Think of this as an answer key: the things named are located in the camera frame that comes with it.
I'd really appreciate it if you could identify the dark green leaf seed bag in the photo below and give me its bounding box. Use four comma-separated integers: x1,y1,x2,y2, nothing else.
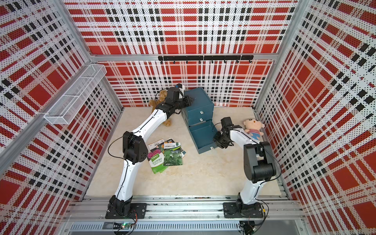
163,142,183,166

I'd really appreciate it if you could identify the pig plush toy striped shirt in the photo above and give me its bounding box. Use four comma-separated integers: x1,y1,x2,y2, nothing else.
243,119,265,141

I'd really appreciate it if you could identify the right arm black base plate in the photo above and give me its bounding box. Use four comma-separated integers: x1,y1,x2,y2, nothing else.
223,200,264,218

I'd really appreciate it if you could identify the orange flower seed bag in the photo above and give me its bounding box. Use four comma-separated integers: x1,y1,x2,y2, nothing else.
148,139,165,151

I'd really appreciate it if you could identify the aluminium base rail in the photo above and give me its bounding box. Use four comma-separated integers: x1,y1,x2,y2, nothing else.
58,195,308,235

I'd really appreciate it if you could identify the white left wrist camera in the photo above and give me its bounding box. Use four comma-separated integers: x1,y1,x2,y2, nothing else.
175,83,185,97

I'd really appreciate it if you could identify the teal drawer cabinet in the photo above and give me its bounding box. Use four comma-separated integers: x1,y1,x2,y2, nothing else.
182,88,217,154

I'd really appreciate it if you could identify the brown teddy bear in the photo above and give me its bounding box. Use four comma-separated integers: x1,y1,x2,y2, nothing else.
148,90,172,127

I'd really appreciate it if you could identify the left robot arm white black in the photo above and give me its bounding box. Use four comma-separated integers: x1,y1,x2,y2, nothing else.
109,83,193,214

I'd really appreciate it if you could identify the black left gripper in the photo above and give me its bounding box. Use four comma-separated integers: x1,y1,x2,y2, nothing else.
174,95,196,110

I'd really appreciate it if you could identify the green circuit board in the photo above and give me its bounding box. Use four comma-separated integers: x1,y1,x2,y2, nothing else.
113,222,134,230

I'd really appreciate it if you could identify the pink flower green seed bag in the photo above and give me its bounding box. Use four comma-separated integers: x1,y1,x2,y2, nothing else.
147,148,167,174

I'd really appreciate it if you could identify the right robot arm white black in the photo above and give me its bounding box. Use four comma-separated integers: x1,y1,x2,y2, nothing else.
213,117,277,214

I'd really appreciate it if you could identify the orange fruit seed bag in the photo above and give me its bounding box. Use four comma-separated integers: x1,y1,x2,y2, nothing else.
165,139,186,158

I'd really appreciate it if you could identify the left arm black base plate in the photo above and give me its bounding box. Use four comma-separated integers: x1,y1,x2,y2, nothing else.
105,203,147,219

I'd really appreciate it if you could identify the black hook rail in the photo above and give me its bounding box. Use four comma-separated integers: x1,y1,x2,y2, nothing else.
158,55,254,62

